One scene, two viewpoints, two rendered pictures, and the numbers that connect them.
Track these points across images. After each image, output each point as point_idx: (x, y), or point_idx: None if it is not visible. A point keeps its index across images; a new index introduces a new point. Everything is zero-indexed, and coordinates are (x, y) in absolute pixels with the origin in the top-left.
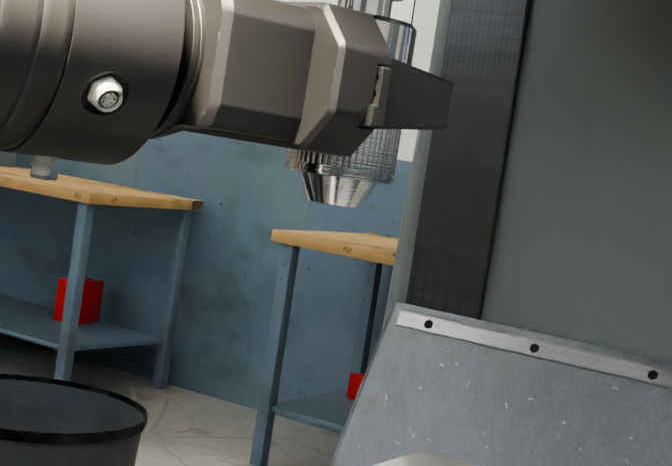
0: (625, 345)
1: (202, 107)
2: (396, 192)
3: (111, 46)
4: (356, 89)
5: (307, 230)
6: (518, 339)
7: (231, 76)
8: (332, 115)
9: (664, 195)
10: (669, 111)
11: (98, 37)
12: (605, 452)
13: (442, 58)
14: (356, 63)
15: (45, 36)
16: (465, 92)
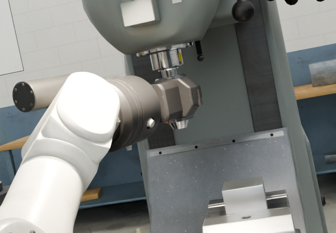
0: (221, 135)
1: (164, 116)
2: (37, 114)
3: (149, 110)
4: (195, 97)
5: (7, 142)
6: (190, 146)
7: (169, 106)
8: (192, 106)
9: (217, 89)
10: (210, 64)
11: (147, 109)
12: (230, 167)
13: (133, 70)
14: (193, 91)
15: (139, 114)
16: (145, 78)
